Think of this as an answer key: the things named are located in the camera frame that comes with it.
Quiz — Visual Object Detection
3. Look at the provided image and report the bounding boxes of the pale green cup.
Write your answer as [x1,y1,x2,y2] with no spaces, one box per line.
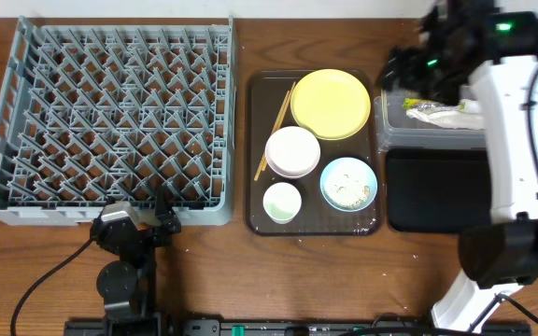
[262,182,302,225]

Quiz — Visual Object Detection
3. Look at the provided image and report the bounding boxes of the light blue bowl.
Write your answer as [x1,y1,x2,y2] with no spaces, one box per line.
[319,157,378,213]

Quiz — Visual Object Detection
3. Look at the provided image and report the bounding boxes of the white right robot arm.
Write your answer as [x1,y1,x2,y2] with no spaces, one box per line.
[376,1,538,334]

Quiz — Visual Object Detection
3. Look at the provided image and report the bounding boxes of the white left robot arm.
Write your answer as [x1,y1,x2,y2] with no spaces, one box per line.
[90,187,181,321]

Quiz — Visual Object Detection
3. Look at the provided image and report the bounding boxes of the clear plastic waste bin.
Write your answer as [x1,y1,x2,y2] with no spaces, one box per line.
[374,89,486,152]

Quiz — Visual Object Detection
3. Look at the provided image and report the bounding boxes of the grey plastic dishwasher rack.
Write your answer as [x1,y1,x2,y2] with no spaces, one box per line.
[0,18,238,226]

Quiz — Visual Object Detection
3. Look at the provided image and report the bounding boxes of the black waste tray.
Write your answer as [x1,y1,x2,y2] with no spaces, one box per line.
[385,147,491,234]

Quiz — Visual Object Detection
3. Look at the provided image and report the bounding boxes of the crumpled wrapper and tissue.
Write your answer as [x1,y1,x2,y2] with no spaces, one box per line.
[403,98,485,130]

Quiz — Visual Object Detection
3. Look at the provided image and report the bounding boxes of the yellow plate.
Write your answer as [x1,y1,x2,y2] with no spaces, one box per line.
[290,69,372,140]

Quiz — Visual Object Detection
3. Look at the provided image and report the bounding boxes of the dark brown serving tray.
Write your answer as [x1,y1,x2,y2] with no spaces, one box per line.
[244,70,385,237]

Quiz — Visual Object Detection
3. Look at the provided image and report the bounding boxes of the wooden chopstick right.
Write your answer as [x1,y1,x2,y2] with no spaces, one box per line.
[255,81,297,181]

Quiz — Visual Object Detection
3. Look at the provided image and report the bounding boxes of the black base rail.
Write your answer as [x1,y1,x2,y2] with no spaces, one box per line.
[63,316,531,336]

